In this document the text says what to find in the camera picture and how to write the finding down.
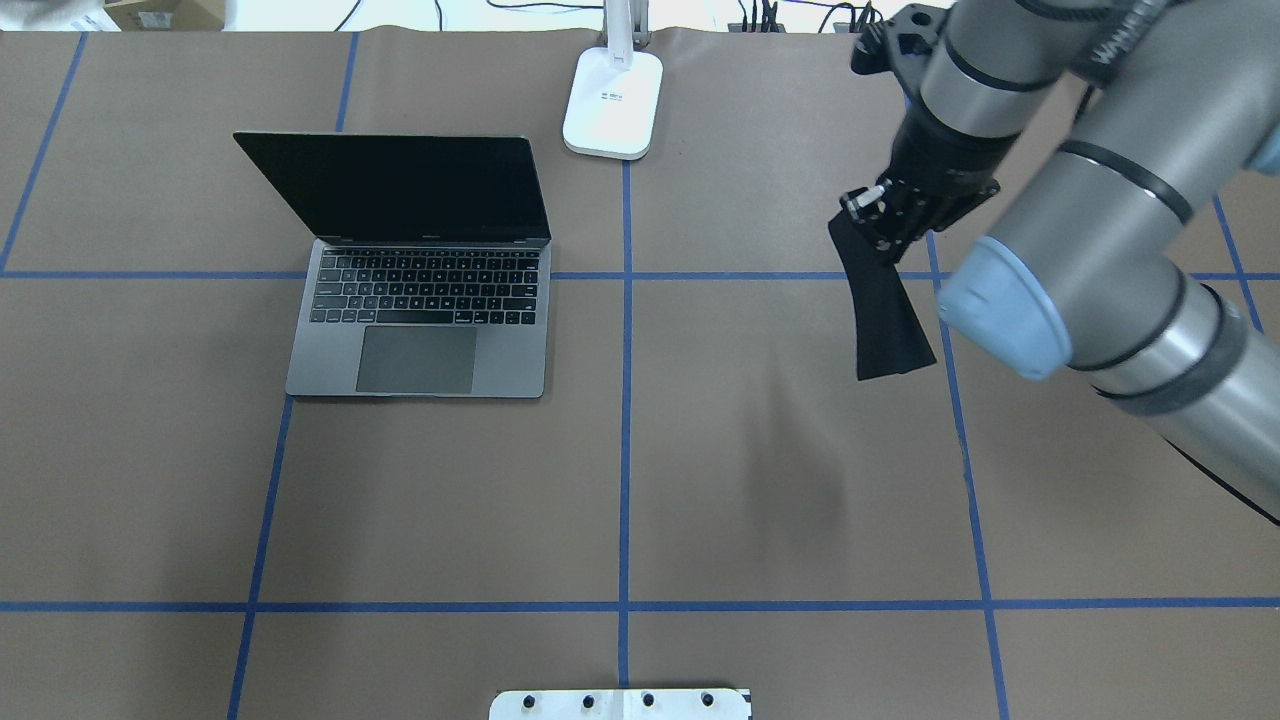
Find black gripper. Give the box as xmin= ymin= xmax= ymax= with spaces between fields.
xmin=844 ymin=120 xmax=1002 ymax=266

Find black mouse pad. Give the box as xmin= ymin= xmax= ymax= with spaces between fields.
xmin=827 ymin=211 xmax=937 ymax=380

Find grey laptop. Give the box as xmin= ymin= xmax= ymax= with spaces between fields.
xmin=233 ymin=131 xmax=552 ymax=398

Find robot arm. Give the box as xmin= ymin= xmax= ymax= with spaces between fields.
xmin=828 ymin=1 xmax=1277 ymax=521

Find white desk lamp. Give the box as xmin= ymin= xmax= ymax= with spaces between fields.
xmin=561 ymin=1 xmax=666 ymax=161

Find black power strip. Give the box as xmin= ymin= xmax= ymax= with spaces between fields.
xmin=724 ymin=15 xmax=881 ymax=35

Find blue tape grid lines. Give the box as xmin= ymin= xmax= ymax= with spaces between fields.
xmin=3 ymin=27 xmax=1277 ymax=719

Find cardboard box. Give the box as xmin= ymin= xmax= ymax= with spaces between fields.
xmin=102 ymin=0 xmax=227 ymax=32

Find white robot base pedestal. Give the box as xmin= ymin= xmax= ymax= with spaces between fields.
xmin=488 ymin=687 xmax=754 ymax=719

